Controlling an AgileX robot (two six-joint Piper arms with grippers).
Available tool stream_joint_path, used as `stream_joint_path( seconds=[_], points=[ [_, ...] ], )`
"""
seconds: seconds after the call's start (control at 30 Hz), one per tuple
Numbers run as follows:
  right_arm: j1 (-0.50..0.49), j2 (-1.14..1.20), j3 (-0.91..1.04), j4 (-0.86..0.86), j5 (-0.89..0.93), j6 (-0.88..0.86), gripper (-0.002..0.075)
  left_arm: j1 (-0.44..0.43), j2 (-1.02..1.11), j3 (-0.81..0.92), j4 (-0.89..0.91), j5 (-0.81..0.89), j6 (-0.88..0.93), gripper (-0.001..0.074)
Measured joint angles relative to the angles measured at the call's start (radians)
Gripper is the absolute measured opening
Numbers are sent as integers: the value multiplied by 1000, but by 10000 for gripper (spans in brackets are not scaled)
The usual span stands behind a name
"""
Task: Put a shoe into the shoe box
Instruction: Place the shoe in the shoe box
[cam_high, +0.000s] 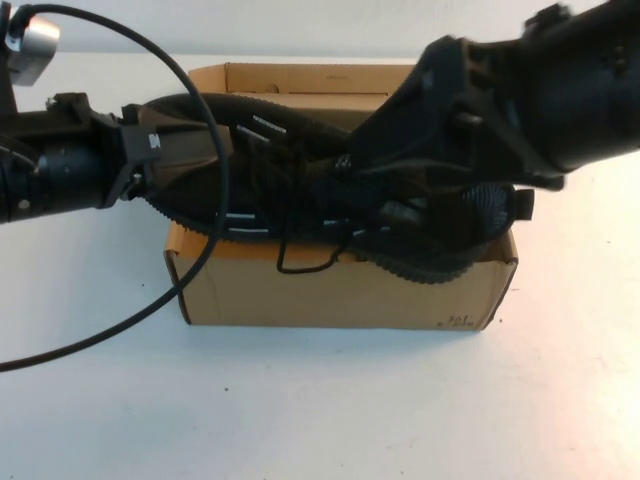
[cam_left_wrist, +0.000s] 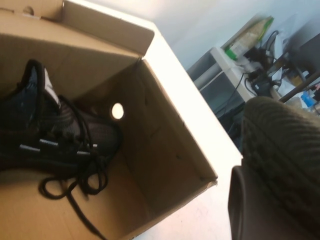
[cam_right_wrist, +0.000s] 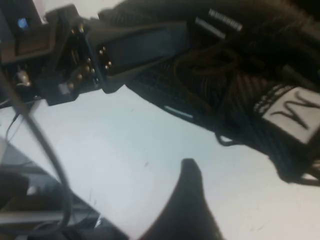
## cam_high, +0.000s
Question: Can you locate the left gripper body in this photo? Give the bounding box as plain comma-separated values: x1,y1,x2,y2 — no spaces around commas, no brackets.
38,91,166,210

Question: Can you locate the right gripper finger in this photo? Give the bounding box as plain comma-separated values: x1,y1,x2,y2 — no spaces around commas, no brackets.
348,36,472,170
357,112,534,184

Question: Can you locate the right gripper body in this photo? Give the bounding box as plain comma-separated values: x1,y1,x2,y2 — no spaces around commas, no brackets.
449,38,569,192

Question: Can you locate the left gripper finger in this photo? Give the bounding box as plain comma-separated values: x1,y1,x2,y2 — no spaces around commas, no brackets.
141,147,235,196
139,104,235,150

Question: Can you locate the black mesh sneaker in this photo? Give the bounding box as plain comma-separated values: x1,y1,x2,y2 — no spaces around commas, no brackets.
142,91,537,287

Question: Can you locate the brown cardboard shoe box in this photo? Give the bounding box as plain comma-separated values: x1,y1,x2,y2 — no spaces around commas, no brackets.
164,62,520,330

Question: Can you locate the thick black left cable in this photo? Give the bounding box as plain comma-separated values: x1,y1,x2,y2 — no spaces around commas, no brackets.
0,3,229,372

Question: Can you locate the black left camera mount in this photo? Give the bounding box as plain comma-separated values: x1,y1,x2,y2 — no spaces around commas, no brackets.
0,44,22,117

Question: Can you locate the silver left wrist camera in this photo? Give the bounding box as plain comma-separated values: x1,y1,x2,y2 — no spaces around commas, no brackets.
5,13,62,87

